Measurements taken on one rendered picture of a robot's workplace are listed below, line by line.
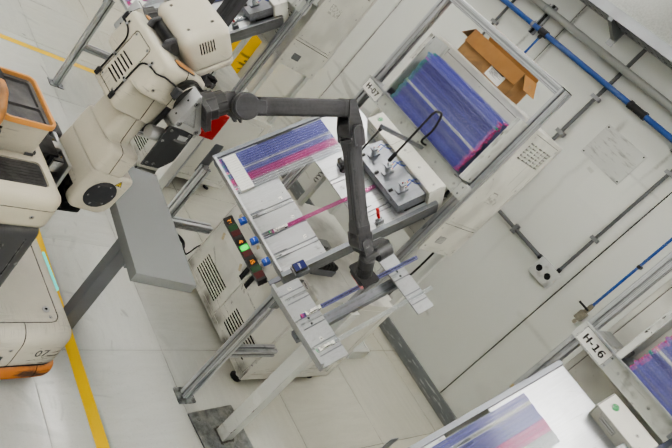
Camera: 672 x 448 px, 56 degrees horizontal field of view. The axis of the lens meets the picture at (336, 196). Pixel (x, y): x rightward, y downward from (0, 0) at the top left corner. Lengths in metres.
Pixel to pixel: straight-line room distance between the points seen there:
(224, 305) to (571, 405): 1.59
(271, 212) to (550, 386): 1.23
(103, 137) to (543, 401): 1.66
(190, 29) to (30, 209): 0.64
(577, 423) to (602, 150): 2.05
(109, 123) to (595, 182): 2.85
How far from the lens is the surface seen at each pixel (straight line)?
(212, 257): 3.16
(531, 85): 3.08
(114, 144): 1.99
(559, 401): 2.35
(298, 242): 2.49
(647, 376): 2.29
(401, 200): 2.54
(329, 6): 3.64
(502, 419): 2.26
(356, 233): 2.09
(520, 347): 4.01
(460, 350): 4.17
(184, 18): 1.90
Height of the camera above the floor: 1.81
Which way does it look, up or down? 18 degrees down
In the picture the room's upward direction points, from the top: 43 degrees clockwise
